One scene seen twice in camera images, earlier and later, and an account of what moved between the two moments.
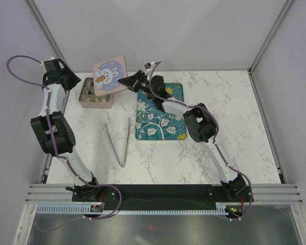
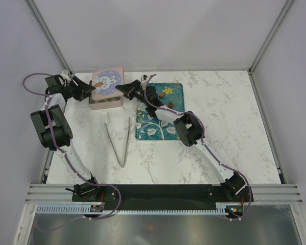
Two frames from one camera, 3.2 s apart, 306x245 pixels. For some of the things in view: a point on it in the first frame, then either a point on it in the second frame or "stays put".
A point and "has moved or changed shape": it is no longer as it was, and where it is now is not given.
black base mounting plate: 162,196 stays put
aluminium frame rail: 34,10 stays put
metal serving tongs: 127,144 stays put
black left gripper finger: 69,79 → 80,86
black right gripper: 131,81 → 129,89
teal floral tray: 151,124 stays put
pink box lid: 107,73 has moved or changed shape
